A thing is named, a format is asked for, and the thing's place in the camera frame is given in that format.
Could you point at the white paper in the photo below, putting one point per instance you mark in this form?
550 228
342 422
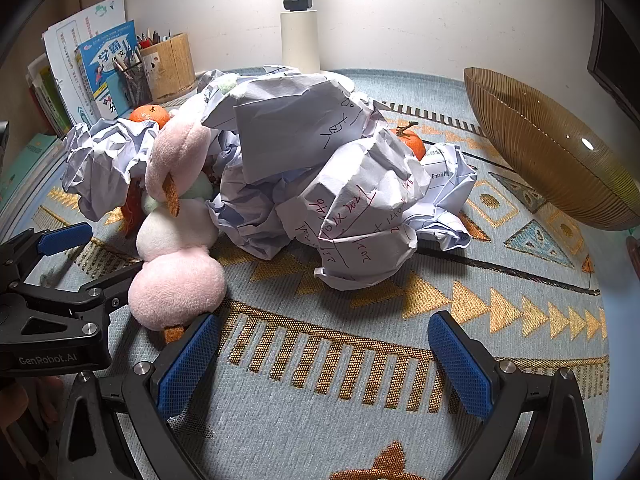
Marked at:
350 200
110 160
445 195
300 110

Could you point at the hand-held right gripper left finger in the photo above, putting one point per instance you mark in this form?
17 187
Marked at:
187 365

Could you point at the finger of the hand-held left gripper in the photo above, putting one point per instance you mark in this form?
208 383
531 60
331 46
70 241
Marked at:
105 290
65 237

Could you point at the dango skewer plush toy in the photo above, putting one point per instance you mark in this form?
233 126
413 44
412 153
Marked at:
175 285
177 152

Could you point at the black mesh pen holder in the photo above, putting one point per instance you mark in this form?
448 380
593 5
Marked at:
132 85

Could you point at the white desk lamp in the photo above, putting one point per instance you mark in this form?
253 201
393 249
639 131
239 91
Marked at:
300 40

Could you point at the wooden pen holder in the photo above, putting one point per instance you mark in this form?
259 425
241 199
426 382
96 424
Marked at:
175 70

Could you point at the blue workbook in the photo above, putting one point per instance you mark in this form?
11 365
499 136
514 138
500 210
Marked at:
102 65

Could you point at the person's left hand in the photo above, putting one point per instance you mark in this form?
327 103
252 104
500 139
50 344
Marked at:
30 402

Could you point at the patterned woven mat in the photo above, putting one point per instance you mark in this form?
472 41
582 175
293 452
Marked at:
350 410

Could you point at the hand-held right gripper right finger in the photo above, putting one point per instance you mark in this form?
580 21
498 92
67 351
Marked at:
462 370

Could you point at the bunch of red-black pens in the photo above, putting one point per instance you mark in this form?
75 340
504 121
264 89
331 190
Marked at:
155 38

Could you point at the bunch of pencils and pens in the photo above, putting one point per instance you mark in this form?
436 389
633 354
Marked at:
125 60

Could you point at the orange tangerine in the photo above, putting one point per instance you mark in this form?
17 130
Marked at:
412 142
150 114

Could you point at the gold woven basket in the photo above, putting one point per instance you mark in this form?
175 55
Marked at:
550 160

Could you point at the stack of green books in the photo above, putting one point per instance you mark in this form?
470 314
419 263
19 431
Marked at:
47 95

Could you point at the black monitor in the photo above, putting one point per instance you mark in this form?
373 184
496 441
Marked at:
617 55

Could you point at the blue study books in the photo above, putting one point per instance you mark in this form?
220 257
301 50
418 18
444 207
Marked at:
70 35

